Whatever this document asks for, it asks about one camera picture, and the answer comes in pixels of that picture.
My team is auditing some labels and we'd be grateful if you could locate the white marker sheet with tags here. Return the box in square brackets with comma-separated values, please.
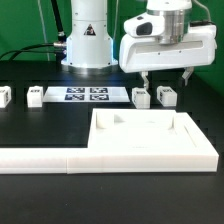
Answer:
[43, 87, 129, 102]

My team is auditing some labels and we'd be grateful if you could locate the white L-shaped obstacle fence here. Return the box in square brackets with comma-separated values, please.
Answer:
[0, 119, 219, 174]

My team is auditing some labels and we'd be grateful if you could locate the black upright cable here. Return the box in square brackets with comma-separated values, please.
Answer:
[50, 0, 67, 44]

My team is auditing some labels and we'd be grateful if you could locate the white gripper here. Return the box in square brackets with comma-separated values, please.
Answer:
[119, 14, 217, 90]

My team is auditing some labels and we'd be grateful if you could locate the white square table top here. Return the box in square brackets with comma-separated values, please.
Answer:
[88, 109, 200, 154]

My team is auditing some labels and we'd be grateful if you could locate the black cable bundle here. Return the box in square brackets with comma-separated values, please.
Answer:
[0, 41, 68, 62]

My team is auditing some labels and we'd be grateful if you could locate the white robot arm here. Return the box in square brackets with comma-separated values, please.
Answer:
[62, 0, 217, 76]

